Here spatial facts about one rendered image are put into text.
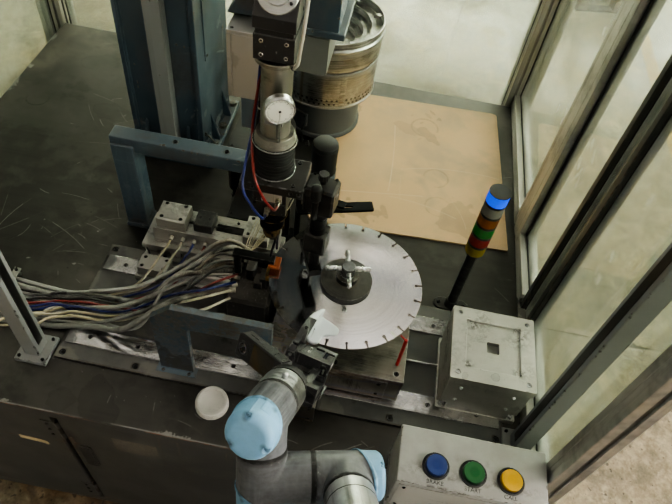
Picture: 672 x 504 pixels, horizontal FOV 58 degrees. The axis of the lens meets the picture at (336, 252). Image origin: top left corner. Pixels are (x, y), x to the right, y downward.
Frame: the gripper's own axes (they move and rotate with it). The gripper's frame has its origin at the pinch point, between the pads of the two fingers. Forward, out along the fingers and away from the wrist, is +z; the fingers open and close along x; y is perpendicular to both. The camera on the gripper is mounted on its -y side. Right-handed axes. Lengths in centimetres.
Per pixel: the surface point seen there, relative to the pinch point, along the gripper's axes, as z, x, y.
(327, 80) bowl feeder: 62, 43, -29
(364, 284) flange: 16.9, 8.0, 4.6
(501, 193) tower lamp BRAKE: 21.7, 35.1, 24.0
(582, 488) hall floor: 91, -58, 89
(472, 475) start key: -2.7, -11.6, 37.0
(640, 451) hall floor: 110, -45, 106
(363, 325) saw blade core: 10.1, 2.1, 7.9
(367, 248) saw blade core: 26.1, 12.9, 1.5
